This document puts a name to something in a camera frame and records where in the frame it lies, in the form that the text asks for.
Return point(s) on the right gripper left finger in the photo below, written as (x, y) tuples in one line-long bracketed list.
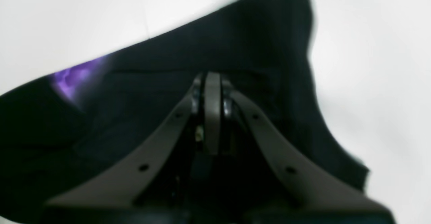
[(145, 187)]

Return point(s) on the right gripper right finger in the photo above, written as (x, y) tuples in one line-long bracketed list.
[(321, 198)]

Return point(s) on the black T-shirt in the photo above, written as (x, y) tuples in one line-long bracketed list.
[(58, 131)]

